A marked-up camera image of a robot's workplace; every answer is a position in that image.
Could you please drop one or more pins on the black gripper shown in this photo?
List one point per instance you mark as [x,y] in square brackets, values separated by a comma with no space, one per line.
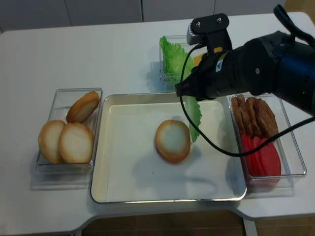
[214,77]

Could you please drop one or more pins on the green lettuce leaf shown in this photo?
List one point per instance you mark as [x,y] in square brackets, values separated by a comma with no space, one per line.
[193,110]

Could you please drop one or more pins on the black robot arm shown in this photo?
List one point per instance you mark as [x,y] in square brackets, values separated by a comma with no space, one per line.
[278,63]

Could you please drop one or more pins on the yellow cheese slices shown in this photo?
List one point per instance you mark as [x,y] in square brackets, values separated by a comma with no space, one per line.
[197,59]

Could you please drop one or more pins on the green lettuce leaves in container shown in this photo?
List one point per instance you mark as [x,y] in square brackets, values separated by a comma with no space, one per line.
[174,56]

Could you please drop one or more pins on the clear lettuce cheese container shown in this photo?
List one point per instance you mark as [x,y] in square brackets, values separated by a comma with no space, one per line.
[181,39]

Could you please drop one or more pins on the brown meat patty back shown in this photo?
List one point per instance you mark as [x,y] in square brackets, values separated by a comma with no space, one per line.
[237,115]

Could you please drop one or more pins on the brown meat patty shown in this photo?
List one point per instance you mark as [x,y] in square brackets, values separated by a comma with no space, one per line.
[247,122]
[250,107]
[265,118]
[237,115]

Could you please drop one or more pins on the clear meat tomato container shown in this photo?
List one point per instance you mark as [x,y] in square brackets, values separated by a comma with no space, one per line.
[292,164]

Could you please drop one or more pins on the brown meat patty front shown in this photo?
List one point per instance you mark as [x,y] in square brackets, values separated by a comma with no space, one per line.
[265,118]

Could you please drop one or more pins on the red tomato slice back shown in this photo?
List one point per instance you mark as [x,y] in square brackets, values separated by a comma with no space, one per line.
[246,142]

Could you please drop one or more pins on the bottom bun on tray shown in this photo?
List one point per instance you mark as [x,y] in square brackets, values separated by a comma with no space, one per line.
[172,141]

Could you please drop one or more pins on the white metal baking tray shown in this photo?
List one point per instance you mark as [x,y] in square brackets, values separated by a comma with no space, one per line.
[216,124]

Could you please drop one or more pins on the red tomato slice front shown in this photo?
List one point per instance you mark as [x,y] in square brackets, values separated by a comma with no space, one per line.
[269,163]

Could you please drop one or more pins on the white paper tray liner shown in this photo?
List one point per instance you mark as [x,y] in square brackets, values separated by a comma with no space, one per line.
[138,173]

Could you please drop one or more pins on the tilted bun back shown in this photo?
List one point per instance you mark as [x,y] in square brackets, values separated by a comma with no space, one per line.
[83,108]

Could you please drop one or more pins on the bun front middle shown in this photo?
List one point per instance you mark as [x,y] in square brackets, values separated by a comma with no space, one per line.
[76,143]

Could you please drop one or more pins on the clear bun container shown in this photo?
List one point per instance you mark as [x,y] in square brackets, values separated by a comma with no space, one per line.
[63,100]

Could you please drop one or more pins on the bun far left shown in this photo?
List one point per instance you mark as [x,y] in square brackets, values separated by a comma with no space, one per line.
[48,141]

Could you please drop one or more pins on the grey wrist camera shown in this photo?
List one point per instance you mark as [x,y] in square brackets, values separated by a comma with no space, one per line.
[210,31]

